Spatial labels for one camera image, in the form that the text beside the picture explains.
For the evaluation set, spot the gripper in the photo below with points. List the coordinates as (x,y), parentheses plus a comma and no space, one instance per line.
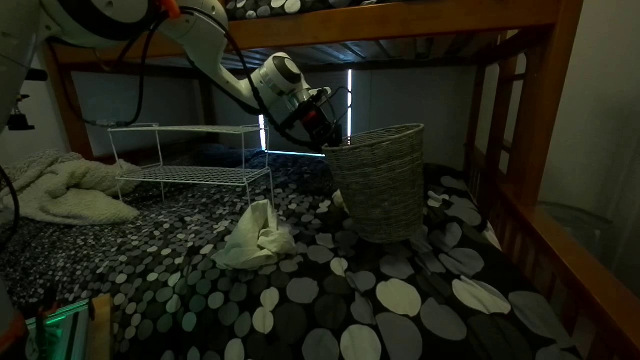
(322,125)

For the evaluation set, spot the woven basket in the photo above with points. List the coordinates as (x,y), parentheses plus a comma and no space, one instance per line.
(382,185)

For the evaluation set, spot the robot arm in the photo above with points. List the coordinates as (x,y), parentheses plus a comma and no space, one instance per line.
(210,35)

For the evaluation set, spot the window with blind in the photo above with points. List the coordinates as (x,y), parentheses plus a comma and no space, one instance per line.
(350,100)

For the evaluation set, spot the cream crumpled cloth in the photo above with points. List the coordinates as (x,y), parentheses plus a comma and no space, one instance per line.
(257,237)

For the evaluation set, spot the dotted upper bunk bedding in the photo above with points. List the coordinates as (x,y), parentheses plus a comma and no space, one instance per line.
(265,7)

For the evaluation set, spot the black dotted bedspread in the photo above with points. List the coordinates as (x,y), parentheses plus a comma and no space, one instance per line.
(250,310)

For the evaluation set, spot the white knit blanket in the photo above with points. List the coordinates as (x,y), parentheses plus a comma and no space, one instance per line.
(75,192)

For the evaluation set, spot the wooden bunk bed frame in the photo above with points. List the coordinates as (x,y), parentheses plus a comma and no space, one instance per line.
(540,100)

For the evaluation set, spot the camera on mount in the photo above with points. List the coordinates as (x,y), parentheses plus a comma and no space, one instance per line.
(20,120)

